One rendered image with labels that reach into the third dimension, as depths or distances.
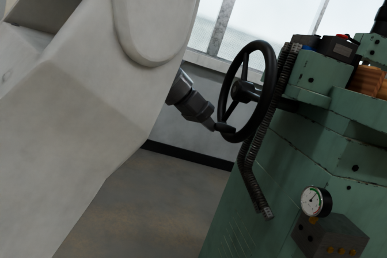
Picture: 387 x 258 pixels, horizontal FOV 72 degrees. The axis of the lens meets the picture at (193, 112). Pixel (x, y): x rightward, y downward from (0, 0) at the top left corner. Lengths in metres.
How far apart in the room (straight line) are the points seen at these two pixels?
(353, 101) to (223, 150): 1.66
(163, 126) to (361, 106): 1.67
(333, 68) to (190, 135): 1.58
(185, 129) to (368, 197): 1.58
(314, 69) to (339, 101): 0.09
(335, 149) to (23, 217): 0.61
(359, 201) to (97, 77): 0.70
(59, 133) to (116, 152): 0.05
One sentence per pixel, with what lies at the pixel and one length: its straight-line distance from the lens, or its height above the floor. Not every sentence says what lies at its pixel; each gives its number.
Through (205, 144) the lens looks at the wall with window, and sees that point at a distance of 2.21.
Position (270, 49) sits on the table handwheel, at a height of 0.93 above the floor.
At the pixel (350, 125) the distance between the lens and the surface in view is 0.69.
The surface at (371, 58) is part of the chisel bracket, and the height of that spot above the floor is 1.01.
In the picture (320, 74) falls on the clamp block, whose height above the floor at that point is 0.92.
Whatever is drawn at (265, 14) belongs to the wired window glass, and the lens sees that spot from 2.23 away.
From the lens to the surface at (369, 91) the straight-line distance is 0.77.
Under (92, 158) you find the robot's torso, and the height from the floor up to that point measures 0.77.
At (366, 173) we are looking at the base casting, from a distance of 0.75.
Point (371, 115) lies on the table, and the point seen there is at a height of 0.86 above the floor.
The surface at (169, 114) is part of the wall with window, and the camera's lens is 2.11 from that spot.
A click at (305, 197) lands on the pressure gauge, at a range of 0.65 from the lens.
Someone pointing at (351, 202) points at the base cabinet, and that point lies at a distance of 0.77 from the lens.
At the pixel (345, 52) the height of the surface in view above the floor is 0.98.
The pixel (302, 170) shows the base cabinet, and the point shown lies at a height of 0.67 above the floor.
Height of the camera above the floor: 0.88
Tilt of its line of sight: 13 degrees down
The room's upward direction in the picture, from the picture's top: 18 degrees clockwise
